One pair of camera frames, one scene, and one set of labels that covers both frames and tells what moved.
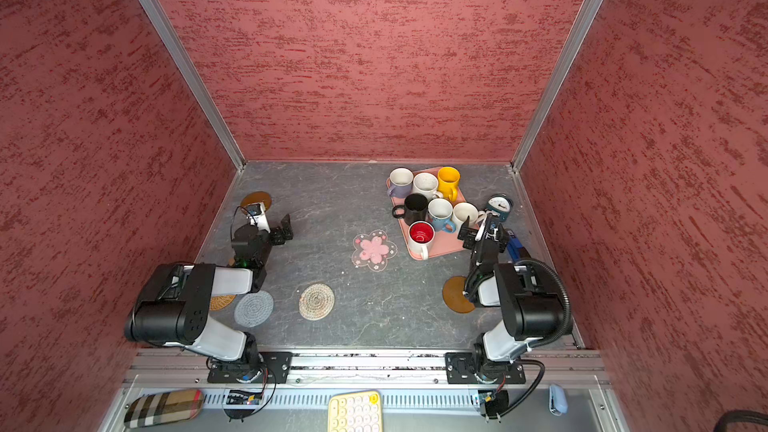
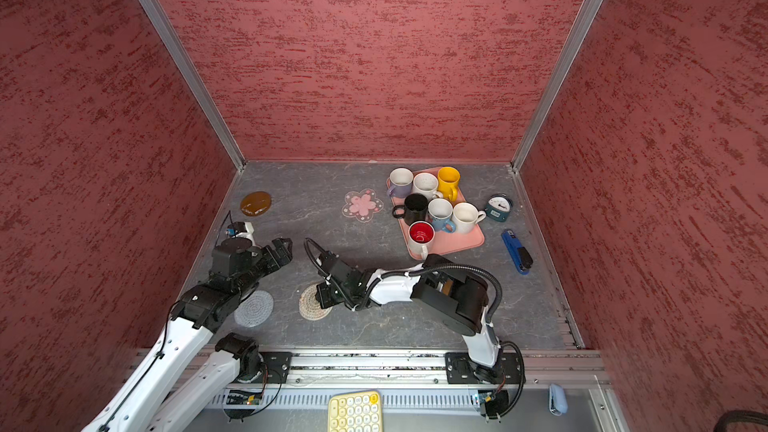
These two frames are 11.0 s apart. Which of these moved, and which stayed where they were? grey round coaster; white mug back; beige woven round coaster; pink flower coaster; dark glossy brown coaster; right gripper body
Moved: right gripper body; pink flower coaster
Stayed: dark glossy brown coaster; beige woven round coaster; white mug back; grey round coaster
